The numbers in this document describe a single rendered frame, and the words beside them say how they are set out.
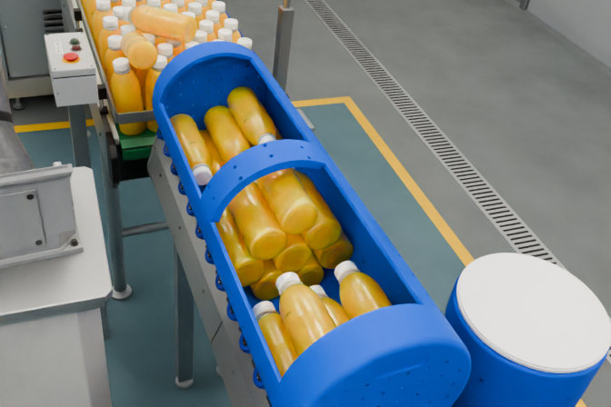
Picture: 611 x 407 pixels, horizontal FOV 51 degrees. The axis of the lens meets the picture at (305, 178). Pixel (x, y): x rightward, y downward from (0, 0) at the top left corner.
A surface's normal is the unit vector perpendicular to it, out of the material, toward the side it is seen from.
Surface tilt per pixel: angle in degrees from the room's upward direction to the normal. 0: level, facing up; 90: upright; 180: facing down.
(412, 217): 0
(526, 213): 0
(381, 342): 12
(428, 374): 90
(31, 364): 90
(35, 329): 90
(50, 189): 90
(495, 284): 0
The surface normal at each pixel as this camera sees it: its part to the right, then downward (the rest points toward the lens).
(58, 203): 0.42, 0.58
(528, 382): -0.26, 0.56
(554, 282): 0.11, -0.79
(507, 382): -0.47, 0.49
